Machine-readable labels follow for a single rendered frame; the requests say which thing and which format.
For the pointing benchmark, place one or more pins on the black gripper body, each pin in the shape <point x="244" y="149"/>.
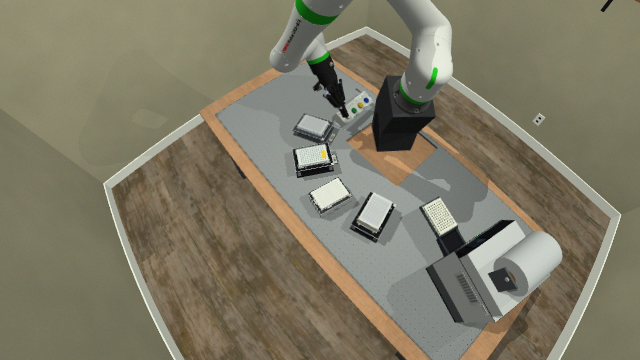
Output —
<point x="328" y="80"/>

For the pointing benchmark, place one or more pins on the grey button panel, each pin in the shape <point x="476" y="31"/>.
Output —
<point x="357" y="107"/>

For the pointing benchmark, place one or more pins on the white roll of film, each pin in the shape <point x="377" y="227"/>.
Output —
<point x="530" y="260"/>

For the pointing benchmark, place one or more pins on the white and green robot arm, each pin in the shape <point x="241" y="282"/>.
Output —
<point x="430" y="65"/>

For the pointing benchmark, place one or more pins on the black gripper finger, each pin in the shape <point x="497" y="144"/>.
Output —
<point x="340" y="92"/>
<point x="335" y="101"/>

